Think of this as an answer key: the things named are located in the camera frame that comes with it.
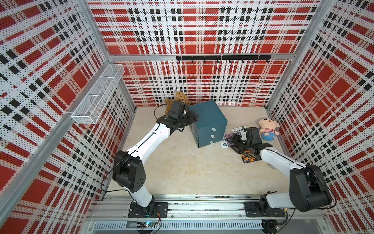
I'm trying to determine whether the white wire mesh basket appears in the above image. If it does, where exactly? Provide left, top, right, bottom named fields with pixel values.
left=72, top=63, right=124, bottom=124

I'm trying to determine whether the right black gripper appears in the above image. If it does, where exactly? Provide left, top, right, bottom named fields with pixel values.
left=225, top=134, right=251, bottom=155

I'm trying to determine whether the teal bottom drawer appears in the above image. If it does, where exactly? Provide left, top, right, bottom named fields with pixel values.
left=197, top=135, right=224, bottom=148

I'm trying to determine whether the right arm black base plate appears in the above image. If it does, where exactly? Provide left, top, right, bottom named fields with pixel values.
left=243, top=201, right=286, bottom=217

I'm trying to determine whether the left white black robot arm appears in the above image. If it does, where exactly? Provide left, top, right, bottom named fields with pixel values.
left=112, top=101, right=198, bottom=209

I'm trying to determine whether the orange marigold seed bag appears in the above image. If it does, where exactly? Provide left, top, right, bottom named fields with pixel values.
left=241, top=151, right=261, bottom=163

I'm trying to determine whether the pink plush doll blue body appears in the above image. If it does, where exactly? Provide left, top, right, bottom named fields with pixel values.
left=258, top=119, right=280, bottom=141

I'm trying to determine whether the green white seed bag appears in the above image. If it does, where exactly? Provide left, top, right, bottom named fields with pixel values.
left=231, top=126, right=246, bottom=133

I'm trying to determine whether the green circuit board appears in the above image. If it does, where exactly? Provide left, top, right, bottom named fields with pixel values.
left=136, top=221, right=157, bottom=229

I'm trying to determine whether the black hook rail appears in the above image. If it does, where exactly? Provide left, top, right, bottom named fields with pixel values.
left=176, top=55, right=272, bottom=62

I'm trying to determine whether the teal drawer cabinet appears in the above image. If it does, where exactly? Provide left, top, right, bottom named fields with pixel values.
left=189, top=100, right=227, bottom=144

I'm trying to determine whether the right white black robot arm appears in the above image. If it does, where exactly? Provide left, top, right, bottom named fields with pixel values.
left=226, top=127, right=332, bottom=215

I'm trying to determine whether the brown teddy bear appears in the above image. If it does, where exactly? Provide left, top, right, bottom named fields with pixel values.
left=164, top=91, right=191, bottom=114

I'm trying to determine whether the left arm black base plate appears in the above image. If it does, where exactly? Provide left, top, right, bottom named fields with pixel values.
left=128, top=201, right=168, bottom=218

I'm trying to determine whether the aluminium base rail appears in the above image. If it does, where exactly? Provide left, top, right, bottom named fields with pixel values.
left=83, top=195, right=333, bottom=234

